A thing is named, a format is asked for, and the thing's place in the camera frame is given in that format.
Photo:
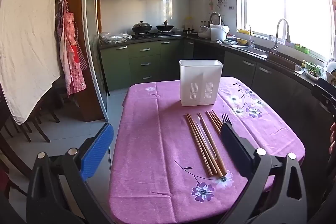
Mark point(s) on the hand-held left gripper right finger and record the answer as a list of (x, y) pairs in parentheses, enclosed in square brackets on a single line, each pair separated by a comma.
[(236, 153)]

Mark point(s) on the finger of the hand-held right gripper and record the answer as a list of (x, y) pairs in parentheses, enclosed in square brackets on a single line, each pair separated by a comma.
[(328, 83), (324, 100)]

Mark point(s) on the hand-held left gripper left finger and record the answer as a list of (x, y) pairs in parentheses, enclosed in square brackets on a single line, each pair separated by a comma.
[(95, 153)]

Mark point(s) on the bunch of wooden chopsticks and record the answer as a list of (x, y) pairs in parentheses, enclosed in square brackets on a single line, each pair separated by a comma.
[(202, 150)]

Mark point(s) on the dark metal fork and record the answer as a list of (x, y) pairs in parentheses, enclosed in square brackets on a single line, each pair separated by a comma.
[(226, 119)]

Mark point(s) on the white spoon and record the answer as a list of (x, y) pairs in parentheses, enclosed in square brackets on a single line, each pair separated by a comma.
[(200, 127)]

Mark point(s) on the white plastic utensil holder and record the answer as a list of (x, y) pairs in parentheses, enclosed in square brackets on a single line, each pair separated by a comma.
[(200, 77)]

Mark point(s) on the person's right hand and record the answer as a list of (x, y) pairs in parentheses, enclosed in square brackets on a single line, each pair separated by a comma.
[(333, 137)]

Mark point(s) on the plate of food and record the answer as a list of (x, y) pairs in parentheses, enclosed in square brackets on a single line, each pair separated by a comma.
[(313, 73)]

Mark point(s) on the green tray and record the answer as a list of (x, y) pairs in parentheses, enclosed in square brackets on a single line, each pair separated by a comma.
[(302, 48)]

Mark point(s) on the pink floral tablecloth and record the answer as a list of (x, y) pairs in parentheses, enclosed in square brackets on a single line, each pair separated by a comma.
[(157, 148)]

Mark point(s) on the dark lower cabinets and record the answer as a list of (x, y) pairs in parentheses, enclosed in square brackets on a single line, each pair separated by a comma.
[(262, 77)]

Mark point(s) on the dark wooden chair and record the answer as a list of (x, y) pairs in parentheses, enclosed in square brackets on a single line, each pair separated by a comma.
[(36, 121)]

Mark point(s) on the tall steel faucet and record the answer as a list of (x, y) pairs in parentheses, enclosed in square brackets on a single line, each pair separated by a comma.
[(276, 37)]

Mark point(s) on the steel sink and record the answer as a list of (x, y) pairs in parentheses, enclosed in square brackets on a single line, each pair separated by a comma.
[(249, 50)]

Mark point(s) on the small steel faucet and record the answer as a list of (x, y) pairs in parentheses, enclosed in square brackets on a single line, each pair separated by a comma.
[(250, 37)]

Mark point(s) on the window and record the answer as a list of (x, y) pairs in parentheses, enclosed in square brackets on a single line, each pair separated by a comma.
[(283, 3)]

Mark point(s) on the yellow bowl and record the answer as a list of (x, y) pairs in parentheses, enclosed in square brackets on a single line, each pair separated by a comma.
[(242, 42)]

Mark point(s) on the yellow tray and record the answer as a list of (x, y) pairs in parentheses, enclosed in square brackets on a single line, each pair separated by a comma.
[(244, 31)]

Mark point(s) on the red checked apron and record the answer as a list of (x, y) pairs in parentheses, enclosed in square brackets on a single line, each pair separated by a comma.
[(72, 56)]

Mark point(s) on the green lower cabinets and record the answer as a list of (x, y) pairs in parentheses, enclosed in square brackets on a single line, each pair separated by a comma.
[(144, 61)]

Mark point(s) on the sliding glass door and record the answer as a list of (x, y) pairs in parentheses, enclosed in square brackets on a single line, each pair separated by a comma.
[(92, 43)]

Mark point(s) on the clear plastic bag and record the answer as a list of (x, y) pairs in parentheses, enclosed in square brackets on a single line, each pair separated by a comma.
[(115, 38)]

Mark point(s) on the white plastic bucket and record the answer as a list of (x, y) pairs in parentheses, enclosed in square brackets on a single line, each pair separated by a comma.
[(219, 33)]

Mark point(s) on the white rice cooker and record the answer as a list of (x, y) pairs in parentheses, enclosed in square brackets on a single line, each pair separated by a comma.
[(204, 32)]

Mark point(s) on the white hanging sheet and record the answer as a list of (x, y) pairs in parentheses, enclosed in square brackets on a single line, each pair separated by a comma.
[(26, 43)]

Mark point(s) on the gas stove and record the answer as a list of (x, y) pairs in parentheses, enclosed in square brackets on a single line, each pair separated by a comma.
[(153, 34)]

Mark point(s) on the black wok with lid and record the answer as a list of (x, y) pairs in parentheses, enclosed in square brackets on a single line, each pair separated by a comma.
[(141, 27)]

